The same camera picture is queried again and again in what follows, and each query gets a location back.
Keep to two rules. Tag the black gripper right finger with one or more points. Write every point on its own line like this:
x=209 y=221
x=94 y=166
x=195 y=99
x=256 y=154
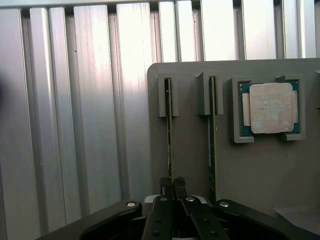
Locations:
x=200 y=217

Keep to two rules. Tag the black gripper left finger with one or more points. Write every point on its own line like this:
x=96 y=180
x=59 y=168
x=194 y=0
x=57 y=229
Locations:
x=160 y=217

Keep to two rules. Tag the CPU with silver lid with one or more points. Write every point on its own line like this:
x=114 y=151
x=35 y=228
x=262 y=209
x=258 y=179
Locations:
x=270 y=107

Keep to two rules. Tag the grey parts rack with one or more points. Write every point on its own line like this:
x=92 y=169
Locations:
x=250 y=170

